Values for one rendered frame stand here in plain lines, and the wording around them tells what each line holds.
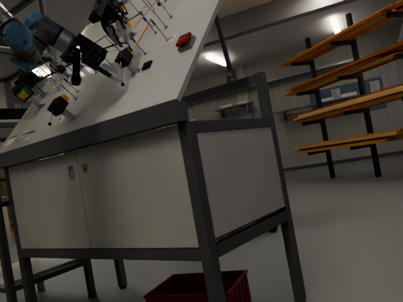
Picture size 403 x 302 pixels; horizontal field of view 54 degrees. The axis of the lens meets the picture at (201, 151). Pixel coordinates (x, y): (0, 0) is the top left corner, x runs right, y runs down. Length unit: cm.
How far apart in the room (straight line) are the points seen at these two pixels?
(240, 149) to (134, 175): 39
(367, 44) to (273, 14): 422
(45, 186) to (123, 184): 50
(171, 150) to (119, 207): 34
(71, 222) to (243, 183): 74
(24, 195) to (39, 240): 22
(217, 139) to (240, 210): 27
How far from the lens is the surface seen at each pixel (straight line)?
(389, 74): 1050
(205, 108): 1136
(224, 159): 136
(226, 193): 134
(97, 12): 151
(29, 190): 198
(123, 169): 144
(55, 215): 183
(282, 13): 683
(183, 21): 164
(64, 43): 144
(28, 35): 128
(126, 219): 147
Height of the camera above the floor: 67
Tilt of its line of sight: 1 degrees up
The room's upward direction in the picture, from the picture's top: 10 degrees counter-clockwise
